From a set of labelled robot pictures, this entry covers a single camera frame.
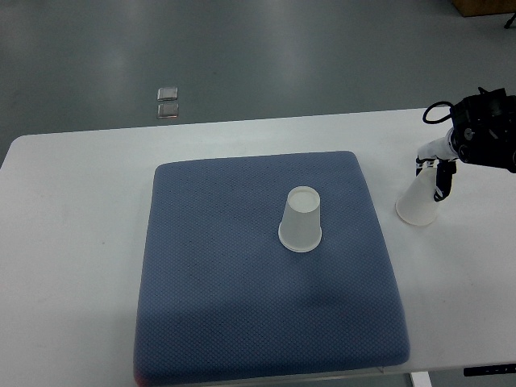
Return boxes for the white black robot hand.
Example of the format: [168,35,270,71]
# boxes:
[415,137,459,202]

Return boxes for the white paper cup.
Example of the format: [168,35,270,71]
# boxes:
[278,186,323,253]
[395,168,439,227]

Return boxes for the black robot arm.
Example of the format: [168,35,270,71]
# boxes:
[415,87,515,202]

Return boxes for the white paper cup on mat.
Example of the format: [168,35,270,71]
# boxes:
[278,186,323,253]

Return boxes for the black tripod leg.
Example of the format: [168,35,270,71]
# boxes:
[504,14,516,29]

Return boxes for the brown cardboard box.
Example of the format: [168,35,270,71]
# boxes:
[451,0,515,17]

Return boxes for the black table control panel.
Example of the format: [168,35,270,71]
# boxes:
[463,364,516,377]

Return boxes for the white table leg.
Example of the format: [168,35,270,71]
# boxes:
[410,372,432,387]

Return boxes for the blue textured cushion mat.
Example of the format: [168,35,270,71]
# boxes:
[134,151,410,386]

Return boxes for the lower metal floor plate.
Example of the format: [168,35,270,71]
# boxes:
[156,102,179,119]

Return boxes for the metal floor plate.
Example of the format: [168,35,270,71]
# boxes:
[156,102,179,119]
[156,86,178,101]

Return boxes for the upper metal floor plate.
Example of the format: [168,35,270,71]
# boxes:
[156,86,178,101]

